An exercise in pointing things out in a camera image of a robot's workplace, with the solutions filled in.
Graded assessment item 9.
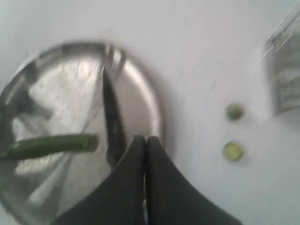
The green chili pepper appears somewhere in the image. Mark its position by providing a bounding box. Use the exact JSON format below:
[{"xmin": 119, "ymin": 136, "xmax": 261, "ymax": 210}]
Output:
[{"xmin": 0, "ymin": 134, "xmax": 99, "ymax": 160}]

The wire metal utensil holder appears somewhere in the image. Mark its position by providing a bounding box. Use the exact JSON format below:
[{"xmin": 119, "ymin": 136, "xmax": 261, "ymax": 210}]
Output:
[{"xmin": 263, "ymin": 1, "xmax": 300, "ymax": 115}]

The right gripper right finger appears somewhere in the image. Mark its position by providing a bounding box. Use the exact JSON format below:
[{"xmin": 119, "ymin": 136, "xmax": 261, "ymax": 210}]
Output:
[{"xmin": 145, "ymin": 136, "xmax": 241, "ymax": 225}]

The round stainless steel plate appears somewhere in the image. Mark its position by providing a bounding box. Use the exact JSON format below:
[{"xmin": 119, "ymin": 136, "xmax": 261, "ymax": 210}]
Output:
[{"xmin": 0, "ymin": 42, "xmax": 170, "ymax": 225}]

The green cucumber slice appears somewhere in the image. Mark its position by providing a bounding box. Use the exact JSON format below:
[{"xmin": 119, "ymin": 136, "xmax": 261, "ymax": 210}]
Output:
[
  {"xmin": 223, "ymin": 142, "xmax": 244, "ymax": 161},
  {"xmin": 226, "ymin": 104, "xmax": 245, "ymax": 121}
]

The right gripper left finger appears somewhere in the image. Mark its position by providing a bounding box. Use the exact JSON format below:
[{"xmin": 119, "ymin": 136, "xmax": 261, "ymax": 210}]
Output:
[{"xmin": 53, "ymin": 135, "xmax": 145, "ymax": 225}]

